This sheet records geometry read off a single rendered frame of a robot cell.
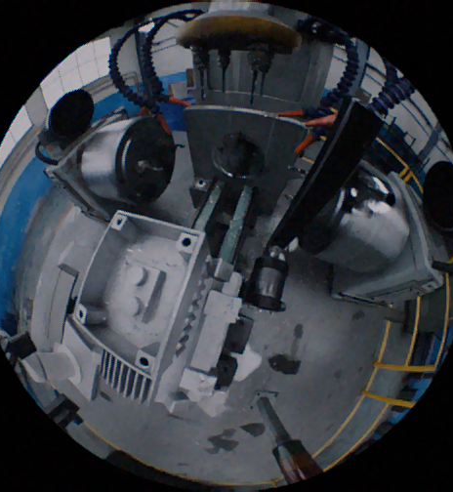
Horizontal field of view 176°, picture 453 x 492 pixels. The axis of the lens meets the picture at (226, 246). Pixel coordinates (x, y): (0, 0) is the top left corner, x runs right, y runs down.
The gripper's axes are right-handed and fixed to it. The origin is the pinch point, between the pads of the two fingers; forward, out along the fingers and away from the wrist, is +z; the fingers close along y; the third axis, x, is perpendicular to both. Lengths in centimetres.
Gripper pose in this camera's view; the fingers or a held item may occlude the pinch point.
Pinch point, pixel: (42, 371)
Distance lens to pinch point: 21.6
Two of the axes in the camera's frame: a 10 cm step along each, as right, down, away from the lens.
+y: 9.5, 2.9, -1.1
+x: 2.7, -9.5, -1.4
